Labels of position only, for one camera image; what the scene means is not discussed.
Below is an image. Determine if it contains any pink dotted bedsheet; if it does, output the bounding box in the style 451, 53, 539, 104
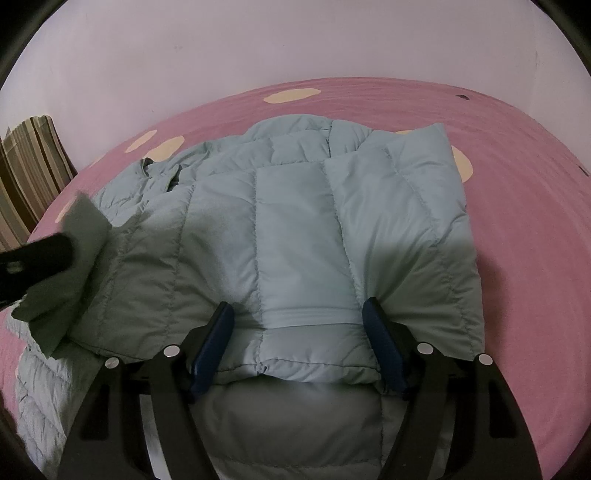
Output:
0, 76, 591, 480

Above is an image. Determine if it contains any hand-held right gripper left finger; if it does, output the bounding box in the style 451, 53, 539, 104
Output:
55, 301, 236, 480

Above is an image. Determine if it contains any striped pillow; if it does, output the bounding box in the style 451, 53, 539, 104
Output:
0, 115, 78, 252

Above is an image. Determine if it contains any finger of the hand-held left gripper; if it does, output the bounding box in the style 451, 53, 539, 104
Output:
0, 233, 75, 311

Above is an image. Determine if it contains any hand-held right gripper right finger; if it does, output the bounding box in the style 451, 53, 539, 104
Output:
362, 298, 543, 480

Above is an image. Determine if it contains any light blue puffer jacket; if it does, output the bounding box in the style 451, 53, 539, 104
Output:
4, 115, 485, 480

